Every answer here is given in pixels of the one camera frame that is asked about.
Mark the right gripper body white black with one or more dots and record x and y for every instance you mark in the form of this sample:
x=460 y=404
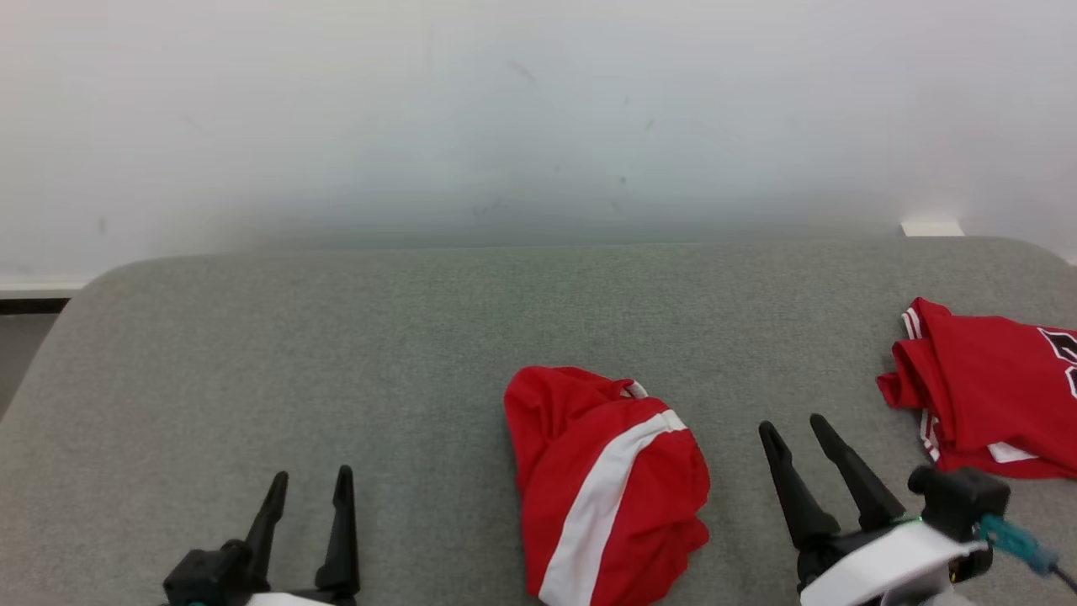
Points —
x=883 y=564

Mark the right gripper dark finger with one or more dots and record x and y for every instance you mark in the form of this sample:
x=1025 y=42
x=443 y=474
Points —
x=799 y=497
x=862 y=484

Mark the small white wall block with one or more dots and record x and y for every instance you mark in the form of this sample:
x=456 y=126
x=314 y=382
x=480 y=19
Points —
x=932 y=228

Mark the white skirting board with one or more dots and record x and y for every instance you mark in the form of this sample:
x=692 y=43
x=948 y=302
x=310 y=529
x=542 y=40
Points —
x=38 y=284

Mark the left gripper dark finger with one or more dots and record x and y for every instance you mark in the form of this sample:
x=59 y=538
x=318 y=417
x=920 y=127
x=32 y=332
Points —
x=341 y=539
x=265 y=530

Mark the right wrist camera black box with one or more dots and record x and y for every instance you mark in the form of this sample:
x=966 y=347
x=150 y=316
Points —
x=959 y=501

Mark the red garment with white stripe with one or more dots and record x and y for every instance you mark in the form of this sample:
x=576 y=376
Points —
x=606 y=488

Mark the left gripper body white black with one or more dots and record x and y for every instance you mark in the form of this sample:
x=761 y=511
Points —
x=303 y=596

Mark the red shirt with black number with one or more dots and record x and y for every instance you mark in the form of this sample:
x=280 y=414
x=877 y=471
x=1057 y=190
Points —
x=984 y=379

